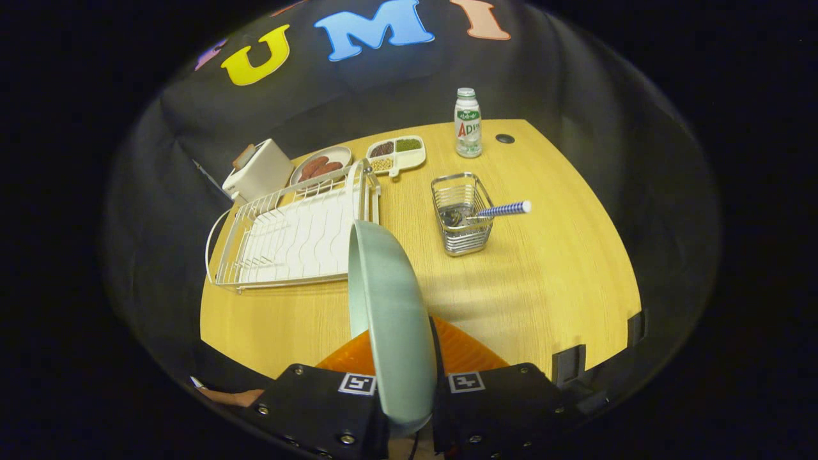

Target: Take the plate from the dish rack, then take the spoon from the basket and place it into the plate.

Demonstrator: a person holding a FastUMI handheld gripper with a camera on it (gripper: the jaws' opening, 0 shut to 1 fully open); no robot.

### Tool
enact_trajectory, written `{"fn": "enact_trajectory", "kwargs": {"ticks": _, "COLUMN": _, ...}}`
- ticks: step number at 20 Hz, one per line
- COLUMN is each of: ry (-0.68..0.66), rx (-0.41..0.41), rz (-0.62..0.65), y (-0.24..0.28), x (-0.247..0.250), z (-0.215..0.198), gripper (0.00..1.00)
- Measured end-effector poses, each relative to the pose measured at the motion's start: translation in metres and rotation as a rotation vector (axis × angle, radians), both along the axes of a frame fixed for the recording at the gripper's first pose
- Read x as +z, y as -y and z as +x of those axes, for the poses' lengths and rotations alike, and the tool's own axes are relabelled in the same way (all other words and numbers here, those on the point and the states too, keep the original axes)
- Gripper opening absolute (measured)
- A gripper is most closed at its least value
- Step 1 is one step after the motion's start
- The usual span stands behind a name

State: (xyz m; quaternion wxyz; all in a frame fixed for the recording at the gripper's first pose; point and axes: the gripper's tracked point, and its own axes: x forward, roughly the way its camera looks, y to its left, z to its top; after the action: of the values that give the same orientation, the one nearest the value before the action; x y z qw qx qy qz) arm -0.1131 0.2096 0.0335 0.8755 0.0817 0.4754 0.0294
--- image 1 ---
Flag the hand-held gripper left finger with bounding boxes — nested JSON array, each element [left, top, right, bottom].
[[246, 329, 392, 460]]

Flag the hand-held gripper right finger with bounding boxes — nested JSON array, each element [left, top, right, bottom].
[[428, 316, 582, 460]]

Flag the pale green plate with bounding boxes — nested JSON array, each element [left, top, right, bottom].
[[347, 219, 438, 438]]

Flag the metal wire basket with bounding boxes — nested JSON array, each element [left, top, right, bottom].
[[431, 172, 495, 257]]

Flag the spoon with striped handle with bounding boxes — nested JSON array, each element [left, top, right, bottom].
[[443, 200, 532, 228]]

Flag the white wire dish rack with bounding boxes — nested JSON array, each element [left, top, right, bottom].
[[204, 158, 382, 295]]

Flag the round plate with sausages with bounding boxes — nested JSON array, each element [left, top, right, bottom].
[[289, 145, 353, 192]]

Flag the white compartment tray with beans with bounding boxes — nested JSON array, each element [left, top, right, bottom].
[[366, 135, 427, 178]]

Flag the white drink bottle green label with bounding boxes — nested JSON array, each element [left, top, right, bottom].
[[454, 88, 483, 158]]

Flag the white toaster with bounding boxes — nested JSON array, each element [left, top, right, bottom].
[[222, 139, 296, 203]]

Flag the black backdrop cloth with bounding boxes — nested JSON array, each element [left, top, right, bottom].
[[102, 0, 723, 416]]

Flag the thin toaster cable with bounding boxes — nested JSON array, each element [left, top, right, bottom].
[[192, 158, 234, 203]]

